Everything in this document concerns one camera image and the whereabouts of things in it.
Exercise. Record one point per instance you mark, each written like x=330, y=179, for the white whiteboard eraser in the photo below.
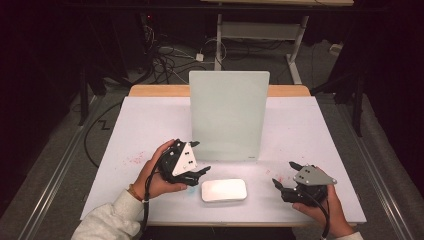
x=223, y=190

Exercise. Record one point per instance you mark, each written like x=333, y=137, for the white power adapter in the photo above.
x=199, y=57

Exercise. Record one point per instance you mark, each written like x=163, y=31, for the person's left hand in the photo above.
x=151, y=183

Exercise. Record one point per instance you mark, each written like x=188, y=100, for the person's right hand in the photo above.
x=330, y=216

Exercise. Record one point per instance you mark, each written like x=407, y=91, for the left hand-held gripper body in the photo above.
x=183, y=160

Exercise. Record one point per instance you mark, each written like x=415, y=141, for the frosted glass whiteboard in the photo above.
x=230, y=116

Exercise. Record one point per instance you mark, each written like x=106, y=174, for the black stand leg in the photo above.
x=83, y=100

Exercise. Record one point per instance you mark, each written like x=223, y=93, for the white metal desk frame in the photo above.
x=260, y=30

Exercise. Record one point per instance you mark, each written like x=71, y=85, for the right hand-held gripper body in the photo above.
x=311, y=180

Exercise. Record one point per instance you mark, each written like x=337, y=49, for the metal floor rail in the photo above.
x=56, y=173
x=376, y=180

